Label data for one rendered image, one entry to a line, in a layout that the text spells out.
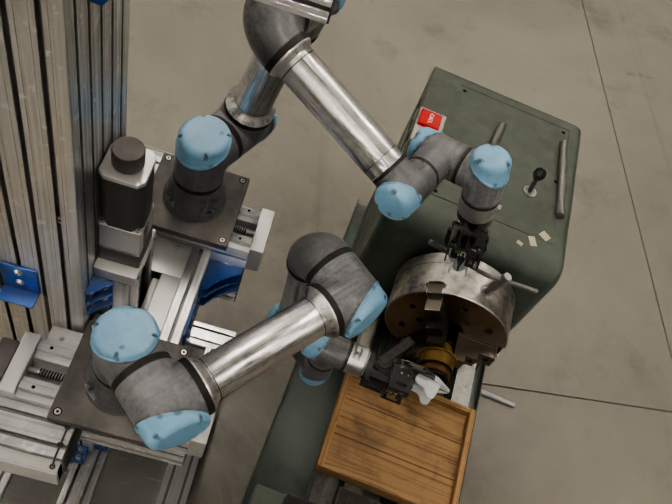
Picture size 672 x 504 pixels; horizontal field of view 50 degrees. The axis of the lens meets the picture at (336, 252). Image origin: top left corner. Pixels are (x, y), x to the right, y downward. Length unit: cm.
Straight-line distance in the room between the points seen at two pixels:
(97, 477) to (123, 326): 116
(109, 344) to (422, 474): 91
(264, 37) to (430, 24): 331
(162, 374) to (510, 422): 205
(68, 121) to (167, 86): 256
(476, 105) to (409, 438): 95
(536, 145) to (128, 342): 129
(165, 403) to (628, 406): 253
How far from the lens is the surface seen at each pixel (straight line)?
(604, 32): 527
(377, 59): 416
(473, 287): 174
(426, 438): 193
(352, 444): 186
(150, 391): 129
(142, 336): 132
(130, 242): 148
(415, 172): 129
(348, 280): 140
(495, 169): 132
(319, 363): 171
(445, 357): 176
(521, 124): 216
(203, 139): 160
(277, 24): 129
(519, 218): 191
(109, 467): 247
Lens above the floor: 257
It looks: 53 degrees down
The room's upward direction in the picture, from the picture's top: 25 degrees clockwise
